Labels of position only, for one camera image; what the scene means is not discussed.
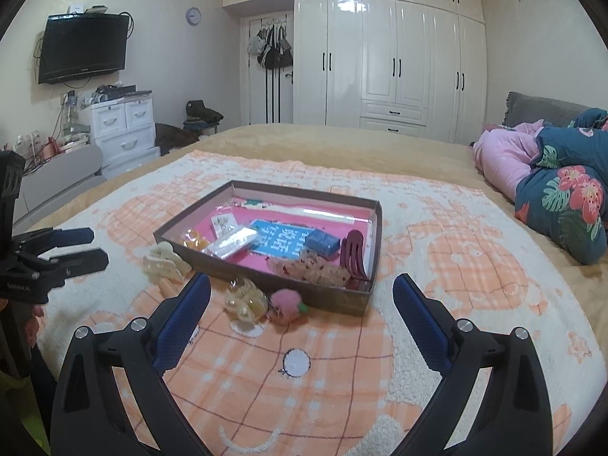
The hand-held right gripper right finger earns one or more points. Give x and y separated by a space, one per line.
422 320

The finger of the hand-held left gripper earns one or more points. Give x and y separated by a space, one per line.
71 236
80 261

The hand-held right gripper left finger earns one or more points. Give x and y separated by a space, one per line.
183 320

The cream hair claw clip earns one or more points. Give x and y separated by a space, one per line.
164 261

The pearl yellow hair clip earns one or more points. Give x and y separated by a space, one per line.
247 301

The small orange bead packet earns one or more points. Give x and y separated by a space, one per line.
194 242

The brown cardboard box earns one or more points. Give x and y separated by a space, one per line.
332 301

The small clear plastic packet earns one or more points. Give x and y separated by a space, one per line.
232 242

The maroon oval hair clip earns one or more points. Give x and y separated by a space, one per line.
354 247

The small earring card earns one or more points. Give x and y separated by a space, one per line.
222 224

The sheer dotted bow scrunchie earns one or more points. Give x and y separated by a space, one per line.
313 270

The blue block hair clip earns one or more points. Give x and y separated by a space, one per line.
323 241

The person's left hand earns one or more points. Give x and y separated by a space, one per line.
33 327

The grey chair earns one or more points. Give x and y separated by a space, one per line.
61 175

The cluttered side table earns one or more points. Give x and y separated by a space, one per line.
42 145

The orange and white blanket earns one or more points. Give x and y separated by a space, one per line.
451 228

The white drawer cabinet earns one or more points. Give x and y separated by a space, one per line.
123 133

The dark brown bag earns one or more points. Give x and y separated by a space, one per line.
173 137

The black set-top box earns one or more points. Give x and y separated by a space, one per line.
121 91

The long clear plastic packet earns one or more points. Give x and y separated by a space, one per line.
304 210

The dark folded clothes pile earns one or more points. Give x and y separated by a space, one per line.
204 114

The pink quilt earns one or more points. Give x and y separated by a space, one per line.
503 156

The blue floral quilt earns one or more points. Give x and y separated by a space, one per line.
565 190

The white router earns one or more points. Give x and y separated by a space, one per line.
74 9

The white door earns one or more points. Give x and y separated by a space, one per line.
254 99

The white glossy wardrobe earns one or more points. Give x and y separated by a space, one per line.
380 57

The hanging bags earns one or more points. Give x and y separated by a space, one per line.
270 50

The black wall television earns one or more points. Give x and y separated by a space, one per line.
83 47

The round wall clock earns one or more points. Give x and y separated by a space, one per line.
194 16

